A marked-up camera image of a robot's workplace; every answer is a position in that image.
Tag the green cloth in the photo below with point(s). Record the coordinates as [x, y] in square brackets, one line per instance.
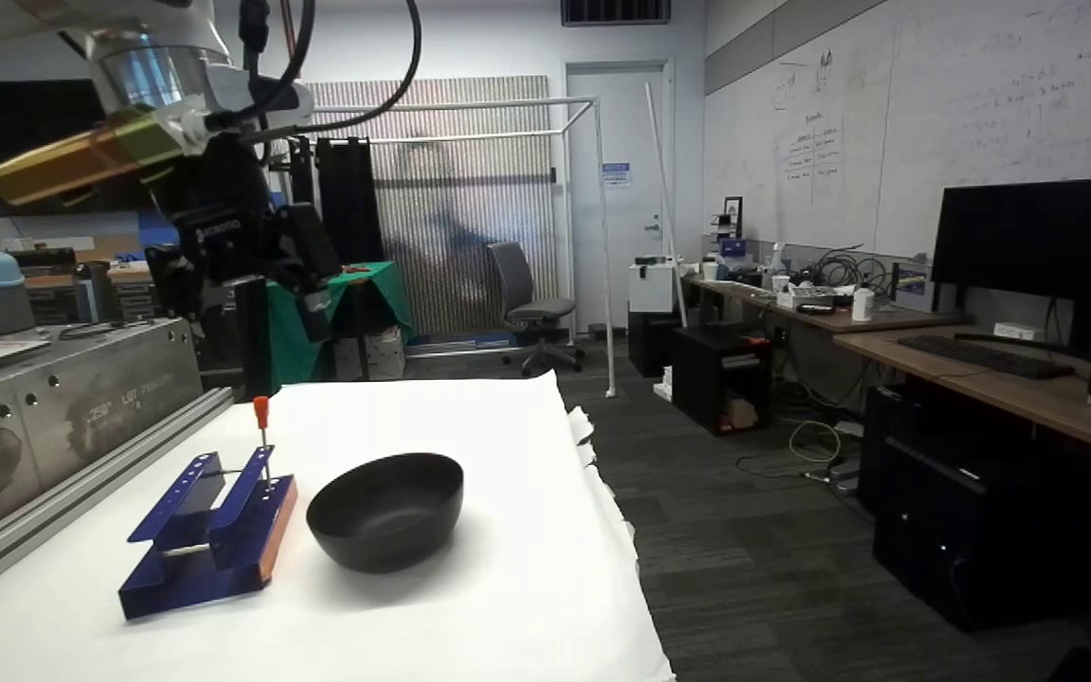
[370, 296]

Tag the blue plastic holder rack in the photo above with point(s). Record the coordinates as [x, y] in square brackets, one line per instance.
[200, 545]

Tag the white square container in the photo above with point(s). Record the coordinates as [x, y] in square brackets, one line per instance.
[653, 287]

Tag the black bowl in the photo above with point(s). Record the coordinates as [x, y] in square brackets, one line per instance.
[384, 517]

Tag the dark ceiling vent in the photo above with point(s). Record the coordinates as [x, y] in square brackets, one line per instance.
[617, 11]

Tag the white cup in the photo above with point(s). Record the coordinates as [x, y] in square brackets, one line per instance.
[863, 306]

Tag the white pipe frame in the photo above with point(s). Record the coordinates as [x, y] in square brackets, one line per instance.
[596, 230]

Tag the grey metal machine base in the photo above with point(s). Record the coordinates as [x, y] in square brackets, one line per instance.
[53, 403]

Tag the small black box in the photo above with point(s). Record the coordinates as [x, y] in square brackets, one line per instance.
[651, 345]

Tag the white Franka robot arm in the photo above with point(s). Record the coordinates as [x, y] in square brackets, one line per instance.
[103, 18]

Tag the aluminium rail profile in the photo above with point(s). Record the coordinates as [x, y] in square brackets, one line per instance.
[79, 488]

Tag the grey partition panel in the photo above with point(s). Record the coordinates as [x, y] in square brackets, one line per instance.
[471, 215]

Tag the black tall stand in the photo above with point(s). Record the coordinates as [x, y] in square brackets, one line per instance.
[350, 203]

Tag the white table cloth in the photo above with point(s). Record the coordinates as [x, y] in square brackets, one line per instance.
[483, 607]

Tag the black keyboard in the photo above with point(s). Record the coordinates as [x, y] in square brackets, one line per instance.
[985, 353]

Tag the yellow-green wrist camera mount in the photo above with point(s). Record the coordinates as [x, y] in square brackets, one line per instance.
[79, 156]

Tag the wooden desk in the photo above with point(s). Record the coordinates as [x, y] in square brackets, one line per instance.
[1013, 392]

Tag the black computer monitor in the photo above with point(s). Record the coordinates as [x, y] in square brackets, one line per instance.
[1038, 249]

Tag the black wall screen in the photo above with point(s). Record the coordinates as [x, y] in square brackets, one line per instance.
[2, 127]

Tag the grey office chair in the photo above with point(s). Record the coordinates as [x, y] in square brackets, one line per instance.
[531, 307]

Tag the cluttered long workbench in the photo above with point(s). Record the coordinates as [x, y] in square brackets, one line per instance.
[812, 312]

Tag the white door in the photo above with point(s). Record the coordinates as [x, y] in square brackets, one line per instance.
[619, 190]

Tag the whiteboard with writing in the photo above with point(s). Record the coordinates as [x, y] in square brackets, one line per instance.
[949, 115]

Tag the black storage box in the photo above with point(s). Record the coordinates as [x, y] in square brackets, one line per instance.
[720, 379]

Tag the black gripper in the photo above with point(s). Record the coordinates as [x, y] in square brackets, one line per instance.
[226, 211]

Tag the thin orange marker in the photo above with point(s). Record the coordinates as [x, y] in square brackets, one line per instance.
[263, 414]

